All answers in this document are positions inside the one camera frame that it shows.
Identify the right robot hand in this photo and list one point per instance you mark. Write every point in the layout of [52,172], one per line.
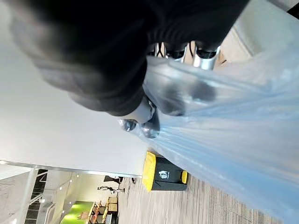
[88,53]

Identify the translucent blue garbage bag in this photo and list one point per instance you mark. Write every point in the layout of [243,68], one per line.
[222,130]

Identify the black trash can yellow lid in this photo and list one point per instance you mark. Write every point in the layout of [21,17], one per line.
[164,173]

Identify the humanoid robot in background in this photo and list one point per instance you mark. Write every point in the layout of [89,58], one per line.
[111,188]

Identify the black staircase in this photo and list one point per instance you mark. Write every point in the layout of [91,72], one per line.
[35,196]

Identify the wooden shelf rack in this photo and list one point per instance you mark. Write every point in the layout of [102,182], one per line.
[104,208]

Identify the green mat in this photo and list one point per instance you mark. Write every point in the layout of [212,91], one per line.
[78,213]

